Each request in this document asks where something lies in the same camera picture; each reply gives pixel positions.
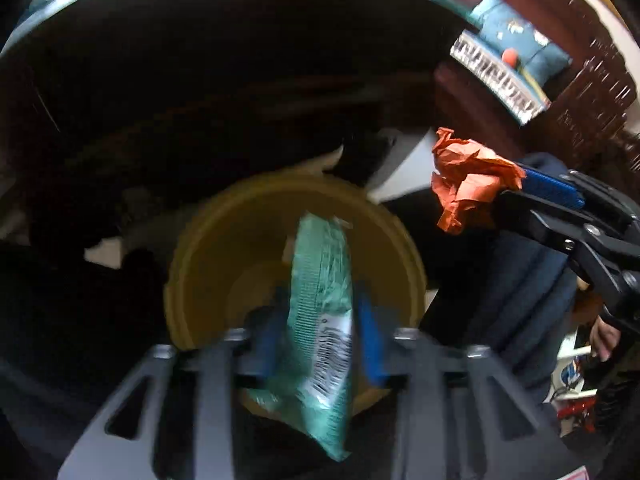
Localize person's right leg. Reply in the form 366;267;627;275
420;152;581;406

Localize dark carved wooden bench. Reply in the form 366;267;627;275
435;0;640;171

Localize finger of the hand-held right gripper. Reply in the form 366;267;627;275
492;187;640;311
517;166;640;241

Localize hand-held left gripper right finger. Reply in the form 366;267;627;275
352;292;596;480

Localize person's right hand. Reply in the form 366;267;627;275
589;317;623;363

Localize teal printed pillow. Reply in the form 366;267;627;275
470;0;573;96

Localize white fringed patterned cloth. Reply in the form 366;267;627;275
449;30;551;126

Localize green snack packet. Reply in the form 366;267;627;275
245;212;358;463

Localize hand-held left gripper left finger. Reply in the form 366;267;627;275
57;287;288;480

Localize dark round wooden table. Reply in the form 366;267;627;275
0;0;486;311

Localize yellow plastic bin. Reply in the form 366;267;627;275
164;170;428;418

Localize red and white object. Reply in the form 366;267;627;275
547;327;608;436

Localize orange paper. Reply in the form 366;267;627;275
431;127;527;235

